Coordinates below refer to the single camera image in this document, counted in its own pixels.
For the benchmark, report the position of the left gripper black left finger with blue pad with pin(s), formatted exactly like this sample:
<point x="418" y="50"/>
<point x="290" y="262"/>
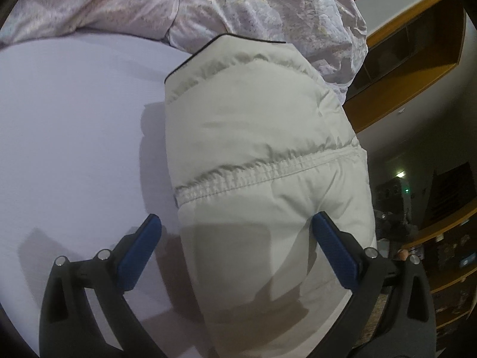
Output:
<point x="84" y="312"/>

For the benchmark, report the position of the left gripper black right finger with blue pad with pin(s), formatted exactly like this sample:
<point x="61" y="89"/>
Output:
<point x="390" y="313"/>

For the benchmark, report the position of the cream puffer jacket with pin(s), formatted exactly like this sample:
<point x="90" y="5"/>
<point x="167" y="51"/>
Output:
<point x="257" y="143"/>

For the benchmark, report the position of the person's right hand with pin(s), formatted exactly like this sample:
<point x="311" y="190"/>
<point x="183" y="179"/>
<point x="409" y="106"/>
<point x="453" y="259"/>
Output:
<point x="402" y="255"/>

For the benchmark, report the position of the lavender patterned quilt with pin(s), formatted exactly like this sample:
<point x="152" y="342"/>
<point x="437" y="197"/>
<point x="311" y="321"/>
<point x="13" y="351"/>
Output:
<point x="330" y="34"/>

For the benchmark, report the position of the wooden wall shelf unit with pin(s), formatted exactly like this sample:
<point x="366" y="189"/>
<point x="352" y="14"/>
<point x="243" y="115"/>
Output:
<point x="412" y="45"/>

